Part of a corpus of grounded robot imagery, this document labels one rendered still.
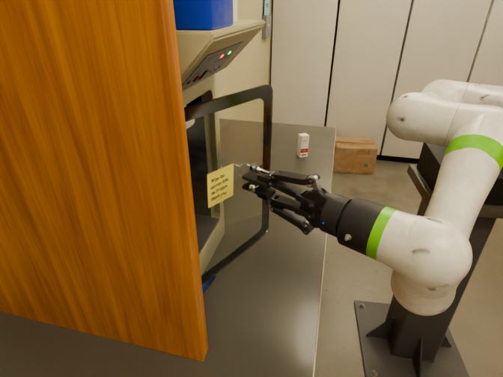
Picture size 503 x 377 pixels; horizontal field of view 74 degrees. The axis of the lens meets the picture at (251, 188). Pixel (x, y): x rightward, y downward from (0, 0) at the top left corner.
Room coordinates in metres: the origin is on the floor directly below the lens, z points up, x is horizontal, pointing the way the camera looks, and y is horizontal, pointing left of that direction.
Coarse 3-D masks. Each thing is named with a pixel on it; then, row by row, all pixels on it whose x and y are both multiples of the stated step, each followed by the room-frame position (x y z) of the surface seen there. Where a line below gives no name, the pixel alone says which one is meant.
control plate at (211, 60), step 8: (232, 48) 0.63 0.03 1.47; (208, 56) 0.51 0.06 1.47; (216, 56) 0.57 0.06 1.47; (224, 56) 0.63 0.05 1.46; (200, 64) 0.50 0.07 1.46; (208, 64) 0.56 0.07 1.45; (216, 64) 0.63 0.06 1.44; (200, 72) 0.55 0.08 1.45; (192, 80) 0.55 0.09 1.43; (200, 80) 0.61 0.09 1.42; (184, 88) 0.54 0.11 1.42
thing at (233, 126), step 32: (224, 96) 0.61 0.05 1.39; (256, 96) 0.68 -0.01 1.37; (192, 128) 0.55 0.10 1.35; (224, 128) 0.61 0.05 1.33; (256, 128) 0.68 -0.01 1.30; (192, 160) 0.54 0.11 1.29; (224, 160) 0.61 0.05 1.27; (256, 160) 0.69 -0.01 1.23; (192, 192) 0.54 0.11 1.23; (224, 224) 0.60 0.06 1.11; (256, 224) 0.69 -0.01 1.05; (224, 256) 0.59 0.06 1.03
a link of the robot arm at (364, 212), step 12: (348, 204) 0.48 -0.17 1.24; (360, 204) 0.47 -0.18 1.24; (372, 204) 0.47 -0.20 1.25; (348, 216) 0.46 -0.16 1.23; (360, 216) 0.45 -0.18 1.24; (372, 216) 0.45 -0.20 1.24; (348, 228) 0.45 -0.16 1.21; (360, 228) 0.44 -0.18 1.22; (348, 240) 0.44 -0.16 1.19; (360, 240) 0.43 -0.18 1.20; (360, 252) 0.44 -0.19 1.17
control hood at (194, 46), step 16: (192, 32) 0.47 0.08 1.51; (208, 32) 0.47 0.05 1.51; (224, 32) 0.51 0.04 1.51; (240, 32) 0.59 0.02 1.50; (256, 32) 0.75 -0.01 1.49; (192, 48) 0.47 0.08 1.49; (208, 48) 0.47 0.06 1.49; (224, 48) 0.57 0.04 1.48; (240, 48) 0.73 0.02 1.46; (192, 64) 0.47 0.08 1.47; (224, 64) 0.72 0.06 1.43
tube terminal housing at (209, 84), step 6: (210, 78) 0.76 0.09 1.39; (198, 84) 0.70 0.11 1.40; (204, 84) 0.73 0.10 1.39; (210, 84) 0.76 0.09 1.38; (186, 90) 0.64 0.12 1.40; (192, 90) 0.67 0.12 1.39; (198, 90) 0.69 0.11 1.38; (204, 90) 0.73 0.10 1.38; (210, 90) 0.76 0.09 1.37; (216, 90) 0.80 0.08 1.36; (186, 96) 0.64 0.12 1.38; (192, 96) 0.66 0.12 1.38; (204, 96) 0.79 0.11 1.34; (210, 96) 0.80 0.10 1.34; (216, 96) 0.80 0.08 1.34; (186, 102) 0.63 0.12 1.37
